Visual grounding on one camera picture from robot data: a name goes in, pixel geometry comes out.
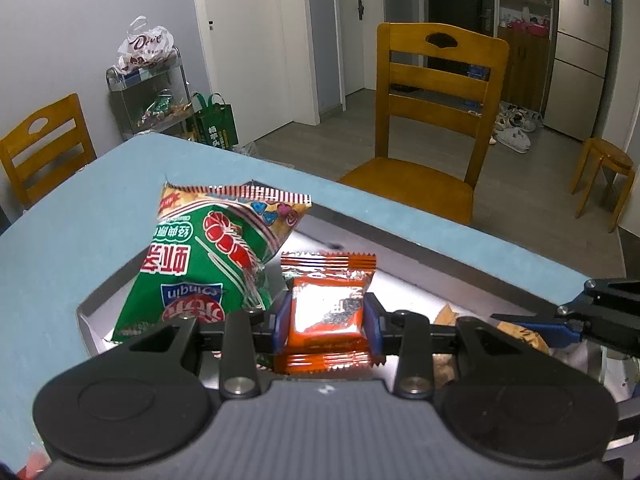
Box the orange snack packet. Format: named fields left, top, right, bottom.
left=272, top=250, right=378, bottom=376

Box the wooden chair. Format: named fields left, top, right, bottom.
left=0, top=92, right=98, bottom=211
left=337, top=22, right=511, bottom=226

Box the white slipper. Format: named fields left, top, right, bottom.
left=496, top=127, right=533, bottom=154

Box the row of shoes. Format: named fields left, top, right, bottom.
left=487, top=101, right=545, bottom=133

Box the white door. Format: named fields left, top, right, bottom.
left=336, top=0, right=366, bottom=97

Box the pile of snack packets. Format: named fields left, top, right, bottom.
left=137, top=91, right=193, bottom=128

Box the green tote bag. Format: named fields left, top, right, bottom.
left=192, top=92, right=240, bottom=152

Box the black entrance door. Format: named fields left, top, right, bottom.
left=427, top=0, right=496, bottom=76

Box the silver refrigerator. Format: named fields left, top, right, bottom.
left=542, top=0, right=613, bottom=142

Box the grey cardboard box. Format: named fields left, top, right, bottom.
left=75, top=177, right=640, bottom=406

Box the wooden stool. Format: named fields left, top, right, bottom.
left=570, top=136, right=637, bottom=233

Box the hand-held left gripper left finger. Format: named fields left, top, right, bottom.
left=97, top=291, right=292, bottom=401

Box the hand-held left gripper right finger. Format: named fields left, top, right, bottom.
left=363, top=291, right=556, bottom=401

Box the brown wooden wardrobe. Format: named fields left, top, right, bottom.
left=495, top=0, right=558, bottom=113

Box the metal glass cart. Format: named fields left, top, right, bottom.
left=105, top=46, right=193, bottom=141

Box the clear packet of brown snacks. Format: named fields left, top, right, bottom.
left=492, top=320, right=552, bottom=357

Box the green snack bag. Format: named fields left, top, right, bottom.
left=111, top=182, right=313, bottom=346

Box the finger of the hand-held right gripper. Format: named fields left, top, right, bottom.
left=489, top=277, right=640, bottom=321
left=499, top=312, right=640, bottom=359

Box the white plastic shopping bag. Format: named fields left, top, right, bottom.
left=117, top=16, right=176, bottom=73

